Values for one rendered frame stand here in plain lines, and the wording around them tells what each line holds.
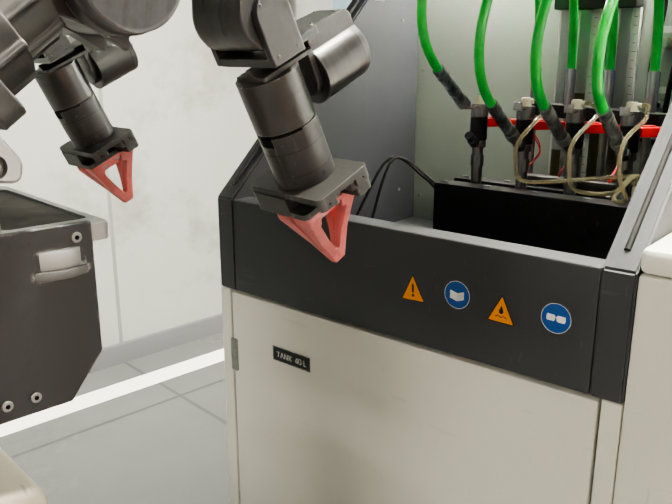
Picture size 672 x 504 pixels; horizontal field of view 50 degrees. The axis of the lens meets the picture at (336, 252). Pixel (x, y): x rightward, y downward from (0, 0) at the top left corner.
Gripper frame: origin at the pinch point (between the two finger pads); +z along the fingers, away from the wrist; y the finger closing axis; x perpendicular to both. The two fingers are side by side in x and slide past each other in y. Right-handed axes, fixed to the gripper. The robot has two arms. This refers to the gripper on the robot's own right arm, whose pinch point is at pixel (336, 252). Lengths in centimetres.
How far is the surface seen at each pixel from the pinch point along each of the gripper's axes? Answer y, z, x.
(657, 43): -4, 7, -63
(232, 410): 49, 49, 0
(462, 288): 3.3, 20.8, -19.0
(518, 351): -5.1, 27.1, -17.1
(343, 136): 51, 19, -47
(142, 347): 199, 123, -33
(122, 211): 202, 71, -54
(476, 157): 19, 19, -46
